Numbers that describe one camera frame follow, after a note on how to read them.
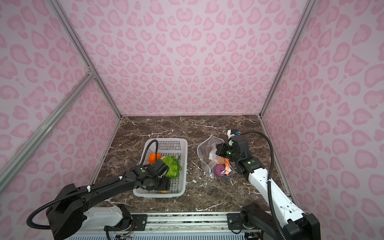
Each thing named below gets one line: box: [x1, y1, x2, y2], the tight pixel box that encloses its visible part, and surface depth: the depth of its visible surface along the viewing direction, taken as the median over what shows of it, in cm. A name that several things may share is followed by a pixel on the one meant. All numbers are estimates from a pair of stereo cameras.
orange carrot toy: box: [224, 158, 231, 177], surface depth 86 cm
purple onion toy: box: [213, 164, 226, 177], surface depth 87 cm
